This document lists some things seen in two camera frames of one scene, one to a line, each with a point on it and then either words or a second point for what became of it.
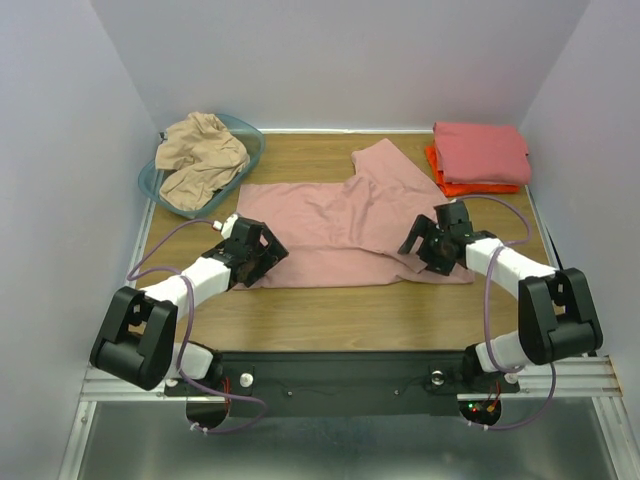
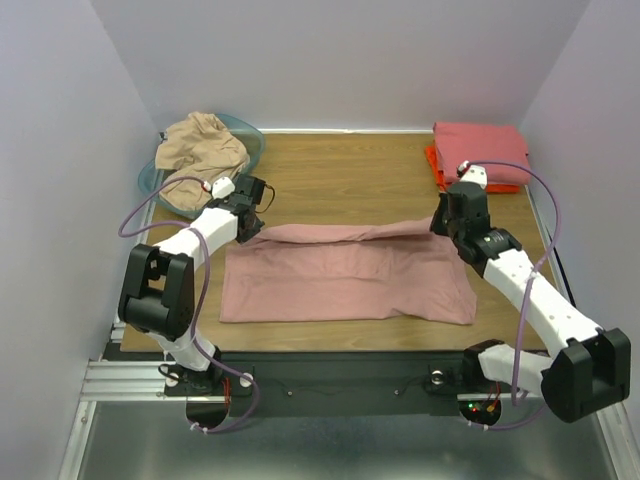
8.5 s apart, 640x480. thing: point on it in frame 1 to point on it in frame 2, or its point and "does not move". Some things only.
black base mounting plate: (349, 383) does not move
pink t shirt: (350, 231) to (399, 269)
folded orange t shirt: (457, 189) does not move
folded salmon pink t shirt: (482, 153) does not move
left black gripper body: (265, 251) to (250, 223)
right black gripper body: (427, 245) to (441, 220)
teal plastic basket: (152, 180) does not move
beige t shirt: (205, 158) does not move
